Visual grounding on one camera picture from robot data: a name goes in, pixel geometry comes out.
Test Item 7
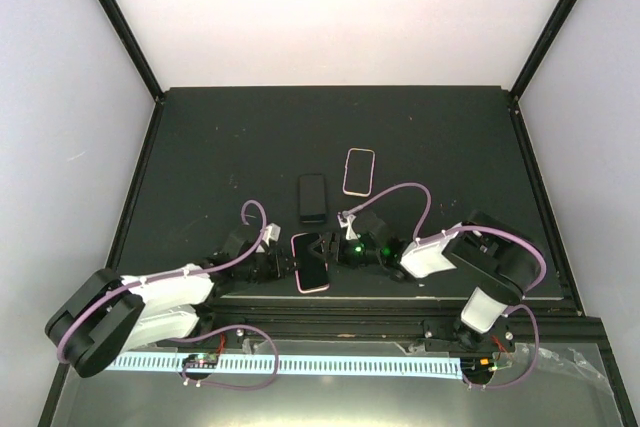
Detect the pink phone case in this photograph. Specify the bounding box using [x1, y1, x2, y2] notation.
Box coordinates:
[290, 231, 331, 294]

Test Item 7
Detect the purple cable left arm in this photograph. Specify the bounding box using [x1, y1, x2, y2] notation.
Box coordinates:
[56, 199, 279, 390]

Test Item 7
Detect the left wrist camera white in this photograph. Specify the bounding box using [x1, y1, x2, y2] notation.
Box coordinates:
[260, 223, 281, 249]

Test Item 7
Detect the circuit board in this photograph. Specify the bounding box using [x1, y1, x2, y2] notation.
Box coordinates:
[182, 353, 218, 369]
[460, 357, 513, 374]

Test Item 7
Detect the white slotted cable duct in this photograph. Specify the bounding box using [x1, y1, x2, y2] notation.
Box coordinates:
[107, 352, 463, 380]

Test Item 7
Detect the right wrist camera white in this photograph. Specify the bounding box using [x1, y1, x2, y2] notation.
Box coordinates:
[337, 211, 359, 242]

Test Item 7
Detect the black frame post left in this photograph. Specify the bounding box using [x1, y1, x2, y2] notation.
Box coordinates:
[97, 0, 165, 102]

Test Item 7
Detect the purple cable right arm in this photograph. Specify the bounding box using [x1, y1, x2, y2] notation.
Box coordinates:
[339, 182, 549, 392]

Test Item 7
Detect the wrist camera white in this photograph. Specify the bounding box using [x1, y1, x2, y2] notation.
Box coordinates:
[337, 211, 359, 242]
[260, 223, 281, 249]

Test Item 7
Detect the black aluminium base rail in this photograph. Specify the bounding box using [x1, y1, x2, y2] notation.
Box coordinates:
[185, 296, 608, 344]

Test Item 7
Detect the black frame post right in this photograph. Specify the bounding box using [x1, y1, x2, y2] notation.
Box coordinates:
[509, 0, 578, 100]

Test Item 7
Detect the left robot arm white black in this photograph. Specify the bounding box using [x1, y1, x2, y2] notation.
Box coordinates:
[44, 224, 298, 378]

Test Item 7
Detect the black phone with dual camera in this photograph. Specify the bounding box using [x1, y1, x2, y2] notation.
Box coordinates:
[298, 174, 327, 224]

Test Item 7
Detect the black frame post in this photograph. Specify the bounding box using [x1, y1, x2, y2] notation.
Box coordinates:
[509, 0, 578, 100]
[97, 0, 165, 102]

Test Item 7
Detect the left circuit board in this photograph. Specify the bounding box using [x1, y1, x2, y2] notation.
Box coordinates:
[182, 353, 218, 369]

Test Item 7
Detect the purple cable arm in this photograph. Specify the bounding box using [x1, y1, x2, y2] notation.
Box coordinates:
[339, 182, 549, 392]
[56, 199, 279, 390]

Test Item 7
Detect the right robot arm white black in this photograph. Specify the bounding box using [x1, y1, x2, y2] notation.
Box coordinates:
[291, 211, 547, 352]

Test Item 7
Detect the right circuit board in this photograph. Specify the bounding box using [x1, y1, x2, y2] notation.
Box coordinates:
[460, 357, 513, 374]

